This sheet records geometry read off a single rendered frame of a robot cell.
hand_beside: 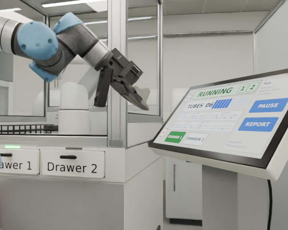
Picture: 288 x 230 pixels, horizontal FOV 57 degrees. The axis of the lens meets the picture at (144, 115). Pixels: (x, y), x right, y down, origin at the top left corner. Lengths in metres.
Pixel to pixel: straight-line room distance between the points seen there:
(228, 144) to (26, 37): 0.53
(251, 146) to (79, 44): 0.51
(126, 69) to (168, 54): 3.70
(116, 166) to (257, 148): 0.66
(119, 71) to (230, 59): 3.81
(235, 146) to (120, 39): 0.71
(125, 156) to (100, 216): 0.28
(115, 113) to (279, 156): 0.70
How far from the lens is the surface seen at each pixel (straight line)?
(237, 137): 0.70
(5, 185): 1.44
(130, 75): 0.81
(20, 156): 1.35
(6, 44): 0.67
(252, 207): 0.87
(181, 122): 0.95
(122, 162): 1.13
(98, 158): 1.15
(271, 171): 0.61
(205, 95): 0.97
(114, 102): 1.13
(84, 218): 1.26
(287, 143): 0.65
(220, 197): 0.88
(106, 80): 0.78
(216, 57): 4.51
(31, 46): 0.62
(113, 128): 1.13
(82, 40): 0.77
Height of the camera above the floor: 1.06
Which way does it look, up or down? 1 degrees up
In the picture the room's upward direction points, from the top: straight up
